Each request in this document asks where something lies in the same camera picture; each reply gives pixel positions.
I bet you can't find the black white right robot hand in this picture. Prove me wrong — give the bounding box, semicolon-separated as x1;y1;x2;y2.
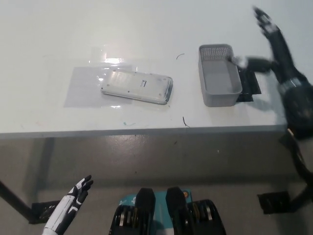
229;6;309;87

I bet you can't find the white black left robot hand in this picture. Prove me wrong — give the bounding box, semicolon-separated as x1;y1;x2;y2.
44;174;94;233

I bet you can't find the white calculator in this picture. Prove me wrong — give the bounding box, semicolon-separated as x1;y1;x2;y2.
101;70;174;106

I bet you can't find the black tape patch under container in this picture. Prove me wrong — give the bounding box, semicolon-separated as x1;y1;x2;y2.
236;68;262;103

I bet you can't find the grey perforated plastic container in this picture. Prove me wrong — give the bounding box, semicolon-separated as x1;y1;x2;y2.
198;44;243;108

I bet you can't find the black table leg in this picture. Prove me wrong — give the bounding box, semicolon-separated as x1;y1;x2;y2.
288;183;313;211
0;180;34;221

